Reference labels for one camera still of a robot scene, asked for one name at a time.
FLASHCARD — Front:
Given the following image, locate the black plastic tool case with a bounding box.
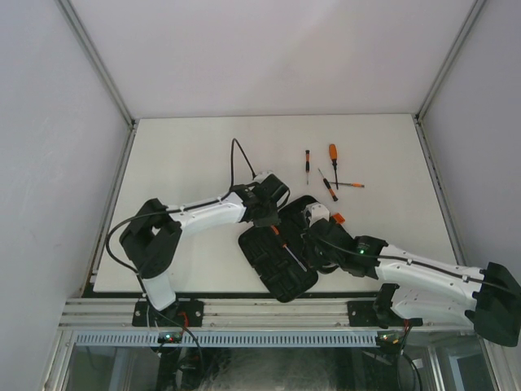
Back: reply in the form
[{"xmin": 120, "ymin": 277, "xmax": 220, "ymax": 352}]
[{"xmin": 238, "ymin": 195, "xmax": 321, "ymax": 303}]

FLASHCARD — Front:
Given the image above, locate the thin precision screwdriver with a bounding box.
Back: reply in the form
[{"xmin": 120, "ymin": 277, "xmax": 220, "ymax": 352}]
[{"xmin": 317, "ymin": 168, "xmax": 339, "ymax": 202}]

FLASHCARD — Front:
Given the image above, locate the small black precision screwdriver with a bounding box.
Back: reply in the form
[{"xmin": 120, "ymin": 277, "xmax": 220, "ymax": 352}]
[{"xmin": 305, "ymin": 149, "xmax": 310, "ymax": 186}]

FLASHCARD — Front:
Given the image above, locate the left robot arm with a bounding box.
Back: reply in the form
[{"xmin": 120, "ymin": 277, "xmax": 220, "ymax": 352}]
[{"xmin": 119, "ymin": 172, "xmax": 290, "ymax": 326}]

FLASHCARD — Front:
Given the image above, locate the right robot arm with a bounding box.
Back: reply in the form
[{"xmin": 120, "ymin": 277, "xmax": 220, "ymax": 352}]
[{"xmin": 302, "ymin": 217, "xmax": 520, "ymax": 347}]

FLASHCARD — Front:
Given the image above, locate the small orange-tip precision screwdriver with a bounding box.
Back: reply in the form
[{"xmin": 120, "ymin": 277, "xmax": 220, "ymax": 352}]
[{"xmin": 331, "ymin": 182, "xmax": 366, "ymax": 188}]

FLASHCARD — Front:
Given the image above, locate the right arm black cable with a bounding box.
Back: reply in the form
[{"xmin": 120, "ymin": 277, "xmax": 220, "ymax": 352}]
[{"xmin": 309, "ymin": 227, "xmax": 521, "ymax": 380}]

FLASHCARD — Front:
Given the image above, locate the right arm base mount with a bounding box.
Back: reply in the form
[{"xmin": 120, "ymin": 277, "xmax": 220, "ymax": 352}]
[{"xmin": 347, "ymin": 283, "xmax": 423, "ymax": 329}]

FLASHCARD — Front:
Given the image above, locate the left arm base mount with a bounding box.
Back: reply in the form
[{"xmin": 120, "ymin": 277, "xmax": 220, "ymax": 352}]
[{"xmin": 132, "ymin": 300, "xmax": 204, "ymax": 327}]

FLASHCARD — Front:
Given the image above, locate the aluminium frame rail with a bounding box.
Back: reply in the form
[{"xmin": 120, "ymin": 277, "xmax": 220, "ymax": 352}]
[{"xmin": 58, "ymin": 296, "xmax": 503, "ymax": 329}]

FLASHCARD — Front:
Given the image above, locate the grey slotted cable duct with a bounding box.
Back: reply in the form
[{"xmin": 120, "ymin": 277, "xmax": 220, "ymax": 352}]
[{"xmin": 75, "ymin": 330, "xmax": 378, "ymax": 348}]

